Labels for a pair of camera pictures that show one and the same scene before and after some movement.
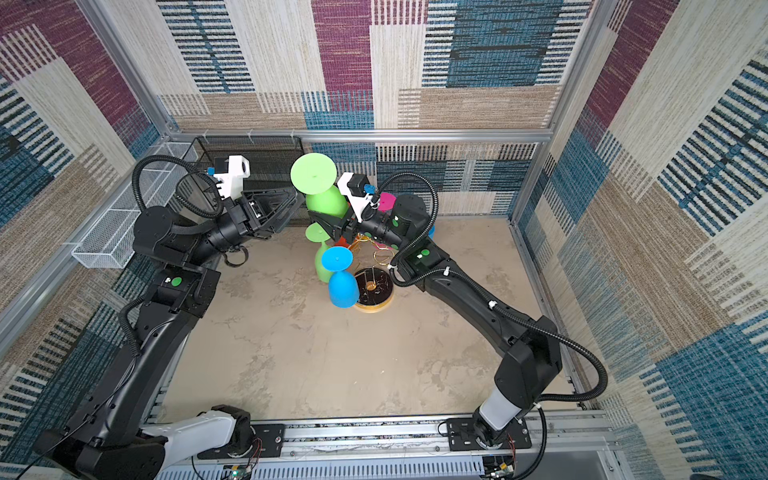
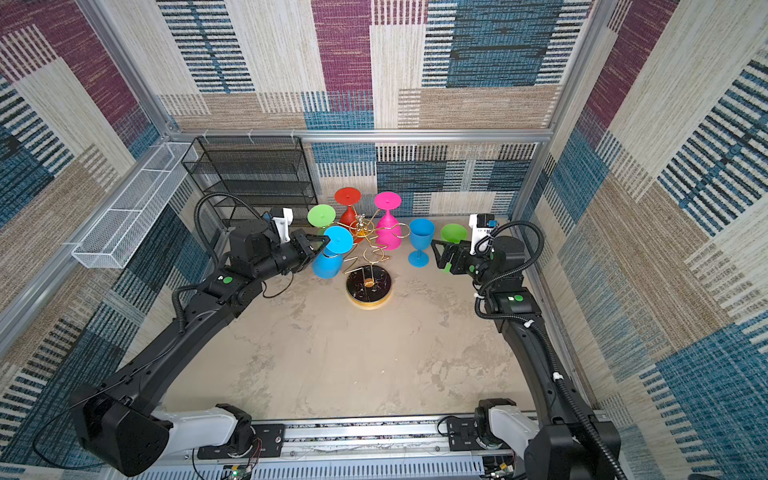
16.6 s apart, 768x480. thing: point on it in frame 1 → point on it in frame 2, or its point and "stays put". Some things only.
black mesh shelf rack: x=271 y=157 stays put
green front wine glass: x=314 y=174 → x=453 y=233
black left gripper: x=252 y=217 → x=299 y=241
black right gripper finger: x=335 y=233 → x=441 y=259
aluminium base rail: x=559 y=447 stays put
